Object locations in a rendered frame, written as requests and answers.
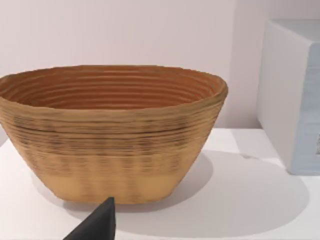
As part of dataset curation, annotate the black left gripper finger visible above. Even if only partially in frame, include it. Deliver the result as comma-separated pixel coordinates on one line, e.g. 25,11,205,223
62,196,116,240

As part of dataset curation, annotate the woven wicker basket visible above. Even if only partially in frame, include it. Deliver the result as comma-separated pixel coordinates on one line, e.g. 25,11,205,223
0,64,229,205

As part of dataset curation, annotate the pale microwave oven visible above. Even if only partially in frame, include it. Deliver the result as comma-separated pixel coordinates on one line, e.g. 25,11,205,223
255,18,320,176

